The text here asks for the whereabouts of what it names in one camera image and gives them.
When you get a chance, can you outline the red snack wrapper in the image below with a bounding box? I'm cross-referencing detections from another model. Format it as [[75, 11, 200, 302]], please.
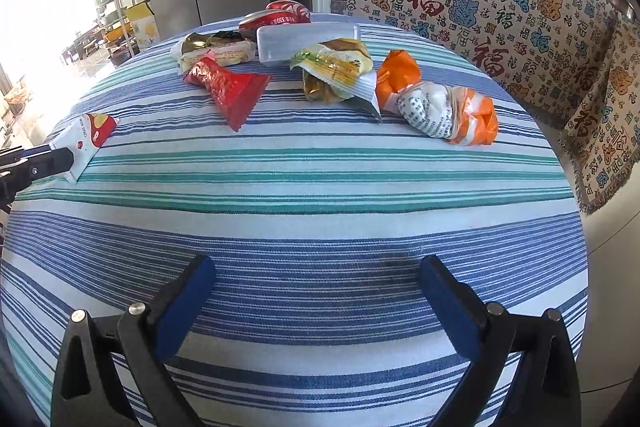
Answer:
[[183, 52, 271, 132]]

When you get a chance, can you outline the gold brown wrapper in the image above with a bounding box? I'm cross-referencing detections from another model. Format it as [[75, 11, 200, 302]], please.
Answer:
[[169, 30, 256, 62]]

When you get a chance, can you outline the crushed red soda can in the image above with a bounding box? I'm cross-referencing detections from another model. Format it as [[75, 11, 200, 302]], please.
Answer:
[[239, 0, 311, 41]]

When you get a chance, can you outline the white red chip packet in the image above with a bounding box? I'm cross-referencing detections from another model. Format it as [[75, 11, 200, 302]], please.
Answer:
[[50, 113, 119, 183]]

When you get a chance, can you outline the patterned fu character blanket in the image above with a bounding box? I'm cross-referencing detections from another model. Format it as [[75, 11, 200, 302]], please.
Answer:
[[332, 0, 639, 212]]

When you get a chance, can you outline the blue striped tablecloth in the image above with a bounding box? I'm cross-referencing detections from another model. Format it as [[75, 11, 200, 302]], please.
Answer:
[[1, 23, 588, 426]]

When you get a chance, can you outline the orange white wrapper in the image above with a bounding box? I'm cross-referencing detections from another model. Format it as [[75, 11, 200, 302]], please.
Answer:
[[375, 50, 499, 145]]

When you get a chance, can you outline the clear plastic container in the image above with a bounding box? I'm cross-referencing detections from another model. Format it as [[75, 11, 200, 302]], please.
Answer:
[[256, 22, 360, 66]]

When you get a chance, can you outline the steel pot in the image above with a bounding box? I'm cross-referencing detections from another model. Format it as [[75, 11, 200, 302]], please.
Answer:
[[606, 0, 637, 22]]

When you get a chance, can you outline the beige bread wrapper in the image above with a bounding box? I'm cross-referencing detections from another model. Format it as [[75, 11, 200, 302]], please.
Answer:
[[177, 41, 256, 72]]

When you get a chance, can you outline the yellow cardboard box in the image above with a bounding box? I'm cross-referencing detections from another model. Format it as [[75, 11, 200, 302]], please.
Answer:
[[126, 1, 160, 51]]

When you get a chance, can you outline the green yellow snack bag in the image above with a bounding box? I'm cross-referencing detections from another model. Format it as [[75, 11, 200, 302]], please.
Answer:
[[290, 38, 382, 120]]

